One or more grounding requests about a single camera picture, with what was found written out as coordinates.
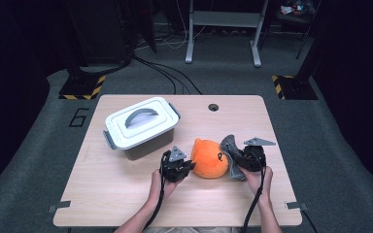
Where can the person's left hand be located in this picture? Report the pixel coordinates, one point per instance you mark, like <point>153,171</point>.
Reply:
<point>162,189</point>

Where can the clear brown storage box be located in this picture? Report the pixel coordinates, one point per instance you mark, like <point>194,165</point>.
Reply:
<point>149,147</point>

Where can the black stand with striped base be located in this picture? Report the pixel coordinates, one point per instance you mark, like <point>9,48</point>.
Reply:
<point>81,85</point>
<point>294,87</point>

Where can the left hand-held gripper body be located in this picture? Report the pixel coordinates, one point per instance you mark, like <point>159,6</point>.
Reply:
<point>173,168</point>

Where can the person's right hand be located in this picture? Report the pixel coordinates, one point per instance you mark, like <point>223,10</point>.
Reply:
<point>260,184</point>

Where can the white metal stand frame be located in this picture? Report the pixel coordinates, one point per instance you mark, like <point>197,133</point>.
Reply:
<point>226,19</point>

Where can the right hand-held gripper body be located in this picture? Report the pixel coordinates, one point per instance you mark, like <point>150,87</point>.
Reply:
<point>254,158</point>

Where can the colourful clutter on dark shelf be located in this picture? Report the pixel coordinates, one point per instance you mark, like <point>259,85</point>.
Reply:
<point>296,8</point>

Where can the orange plush toy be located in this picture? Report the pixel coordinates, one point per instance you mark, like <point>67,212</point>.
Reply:
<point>209,160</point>

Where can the grey table clamp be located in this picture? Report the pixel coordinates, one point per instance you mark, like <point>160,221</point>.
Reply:
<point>296,205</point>
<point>60,205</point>

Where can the black cabinet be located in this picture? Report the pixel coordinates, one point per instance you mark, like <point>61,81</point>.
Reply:
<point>100,29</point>

